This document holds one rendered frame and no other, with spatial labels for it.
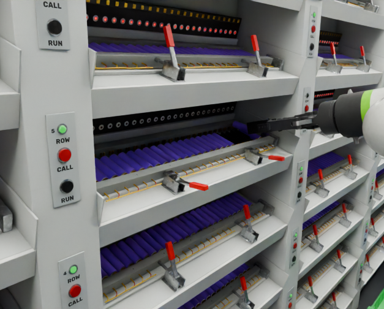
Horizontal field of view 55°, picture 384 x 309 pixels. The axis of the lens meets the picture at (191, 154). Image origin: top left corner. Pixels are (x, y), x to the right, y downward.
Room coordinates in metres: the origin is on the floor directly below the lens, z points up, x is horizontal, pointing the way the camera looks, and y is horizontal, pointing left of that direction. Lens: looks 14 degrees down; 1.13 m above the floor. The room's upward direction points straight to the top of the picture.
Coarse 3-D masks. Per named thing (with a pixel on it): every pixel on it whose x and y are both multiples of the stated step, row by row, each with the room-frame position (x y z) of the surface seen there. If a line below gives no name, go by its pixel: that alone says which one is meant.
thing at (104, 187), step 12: (240, 144) 0.87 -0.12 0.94; (252, 144) 0.89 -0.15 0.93; (264, 144) 0.93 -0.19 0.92; (192, 156) 0.75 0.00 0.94; (204, 156) 0.76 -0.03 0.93; (216, 156) 0.78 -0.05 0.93; (228, 156) 0.82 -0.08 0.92; (156, 168) 0.67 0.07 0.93; (168, 168) 0.68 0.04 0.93; (180, 168) 0.70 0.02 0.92; (192, 168) 0.73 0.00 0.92; (108, 180) 0.59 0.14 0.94; (120, 180) 0.60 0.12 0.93; (132, 180) 0.61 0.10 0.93; (144, 180) 0.63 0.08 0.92; (108, 192) 0.58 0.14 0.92; (132, 192) 0.59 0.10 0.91
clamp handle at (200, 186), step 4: (176, 176) 0.64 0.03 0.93; (176, 180) 0.64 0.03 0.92; (180, 180) 0.64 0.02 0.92; (184, 184) 0.63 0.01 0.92; (188, 184) 0.62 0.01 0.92; (192, 184) 0.61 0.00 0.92; (196, 184) 0.61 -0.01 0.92; (200, 184) 0.61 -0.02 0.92; (204, 184) 0.61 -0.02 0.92; (196, 188) 0.61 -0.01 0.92; (200, 188) 0.60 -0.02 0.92; (204, 188) 0.60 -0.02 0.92
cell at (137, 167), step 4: (120, 156) 0.70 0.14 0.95; (124, 156) 0.69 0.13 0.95; (128, 156) 0.69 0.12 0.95; (124, 160) 0.69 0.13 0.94; (128, 160) 0.68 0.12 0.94; (132, 160) 0.68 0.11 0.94; (132, 164) 0.67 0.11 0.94; (136, 164) 0.67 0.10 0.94; (136, 168) 0.66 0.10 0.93; (140, 168) 0.66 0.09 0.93; (144, 168) 0.67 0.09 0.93
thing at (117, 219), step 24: (192, 120) 0.91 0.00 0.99; (216, 120) 0.99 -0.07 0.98; (240, 120) 1.07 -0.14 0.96; (288, 144) 0.96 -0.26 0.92; (216, 168) 0.77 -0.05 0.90; (240, 168) 0.80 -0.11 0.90; (264, 168) 0.85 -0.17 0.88; (144, 192) 0.62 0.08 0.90; (168, 192) 0.64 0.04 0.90; (192, 192) 0.66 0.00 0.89; (216, 192) 0.72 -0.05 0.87; (120, 216) 0.54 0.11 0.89; (144, 216) 0.57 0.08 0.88; (168, 216) 0.63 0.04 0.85
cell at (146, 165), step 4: (128, 152) 0.71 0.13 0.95; (132, 152) 0.71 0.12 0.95; (132, 156) 0.70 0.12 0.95; (136, 156) 0.70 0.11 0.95; (136, 160) 0.70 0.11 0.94; (140, 160) 0.69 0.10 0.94; (144, 160) 0.69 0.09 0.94; (140, 164) 0.69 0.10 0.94; (144, 164) 0.68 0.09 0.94; (148, 164) 0.68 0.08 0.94
